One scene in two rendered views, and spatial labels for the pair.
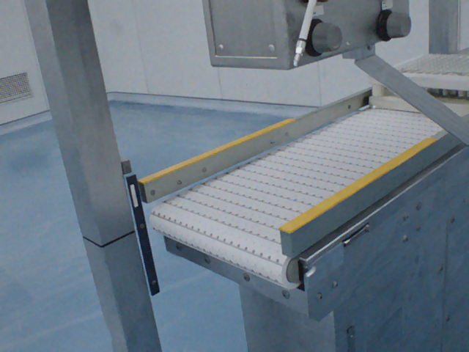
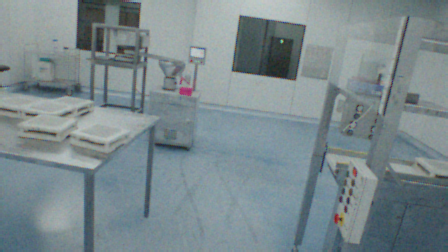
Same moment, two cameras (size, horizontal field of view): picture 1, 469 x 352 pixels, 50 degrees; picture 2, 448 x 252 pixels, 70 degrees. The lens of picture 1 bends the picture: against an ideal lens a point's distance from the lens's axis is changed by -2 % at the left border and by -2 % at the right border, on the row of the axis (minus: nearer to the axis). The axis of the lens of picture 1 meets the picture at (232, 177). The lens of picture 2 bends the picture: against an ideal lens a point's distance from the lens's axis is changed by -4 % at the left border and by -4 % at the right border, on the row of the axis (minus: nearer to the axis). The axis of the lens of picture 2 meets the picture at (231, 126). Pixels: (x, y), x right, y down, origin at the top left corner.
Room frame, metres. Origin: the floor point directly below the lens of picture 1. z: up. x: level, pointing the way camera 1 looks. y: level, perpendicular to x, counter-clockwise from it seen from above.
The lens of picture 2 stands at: (-1.27, -0.86, 1.60)
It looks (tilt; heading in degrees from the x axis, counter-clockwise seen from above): 15 degrees down; 44
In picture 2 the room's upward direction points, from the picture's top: 8 degrees clockwise
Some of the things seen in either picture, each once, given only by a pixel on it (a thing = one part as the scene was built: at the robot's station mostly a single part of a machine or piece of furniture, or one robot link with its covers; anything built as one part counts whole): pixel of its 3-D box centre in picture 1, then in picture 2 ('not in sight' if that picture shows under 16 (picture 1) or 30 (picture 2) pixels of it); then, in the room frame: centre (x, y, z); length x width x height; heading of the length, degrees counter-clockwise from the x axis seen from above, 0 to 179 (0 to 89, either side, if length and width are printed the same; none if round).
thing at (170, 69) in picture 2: not in sight; (175, 76); (1.36, 2.90, 0.95); 0.49 x 0.36 x 0.37; 136
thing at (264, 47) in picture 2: not in sight; (268, 48); (4.14, 3.69, 1.43); 1.38 x 0.01 x 1.16; 136
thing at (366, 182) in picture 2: not in sight; (355, 200); (-0.12, -0.44, 1.08); 0.17 x 0.06 x 0.26; 41
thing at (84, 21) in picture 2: not in sight; (107, 26); (1.72, 6.03, 1.43); 1.32 x 0.01 x 1.11; 136
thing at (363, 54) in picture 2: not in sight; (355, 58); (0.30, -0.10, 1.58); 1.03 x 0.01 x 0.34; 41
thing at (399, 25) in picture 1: (395, 20); not in sight; (0.54, -0.19, 1.17); 0.03 x 0.03 x 0.04; 41
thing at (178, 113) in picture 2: not in sight; (174, 117); (1.35, 2.83, 0.38); 0.63 x 0.57 x 0.76; 136
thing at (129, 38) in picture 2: not in sight; (133, 78); (1.17, 3.74, 0.75); 1.43 x 1.06 x 1.50; 136
